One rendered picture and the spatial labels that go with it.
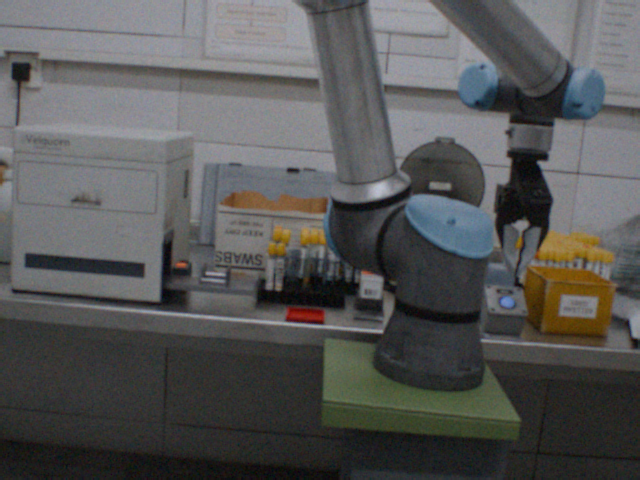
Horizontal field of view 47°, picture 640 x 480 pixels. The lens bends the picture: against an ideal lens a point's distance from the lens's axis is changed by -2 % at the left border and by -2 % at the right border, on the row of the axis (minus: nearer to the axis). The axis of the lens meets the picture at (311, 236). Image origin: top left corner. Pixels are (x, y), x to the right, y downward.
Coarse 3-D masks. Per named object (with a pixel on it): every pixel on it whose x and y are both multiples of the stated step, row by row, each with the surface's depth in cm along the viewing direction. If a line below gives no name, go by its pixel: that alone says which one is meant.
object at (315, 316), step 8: (288, 312) 133; (296, 312) 136; (304, 312) 136; (312, 312) 136; (320, 312) 136; (288, 320) 130; (296, 320) 130; (304, 320) 130; (312, 320) 130; (320, 320) 130
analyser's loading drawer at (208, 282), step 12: (204, 264) 137; (168, 276) 139; (180, 276) 139; (204, 276) 137; (216, 276) 139; (228, 276) 136; (168, 288) 134; (180, 288) 134; (192, 288) 134; (204, 288) 134; (216, 288) 134; (228, 288) 134; (240, 288) 134; (252, 288) 135
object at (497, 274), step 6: (492, 264) 144; (498, 264) 144; (504, 264) 145; (492, 270) 141; (498, 270) 141; (504, 270) 141; (492, 276) 142; (498, 276) 142; (504, 276) 142; (510, 276) 142; (486, 282) 142; (492, 282) 142; (498, 282) 142; (504, 282) 142; (510, 282) 142
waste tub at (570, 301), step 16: (528, 272) 145; (544, 272) 146; (560, 272) 146; (576, 272) 146; (592, 272) 144; (528, 288) 144; (544, 288) 135; (560, 288) 134; (576, 288) 134; (592, 288) 134; (608, 288) 134; (528, 304) 143; (544, 304) 134; (560, 304) 134; (576, 304) 134; (592, 304) 134; (608, 304) 134; (528, 320) 142; (544, 320) 135; (560, 320) 135; (576, 320) 135; (592, 320) 135; (608, 320) 135; (592, 336) 135
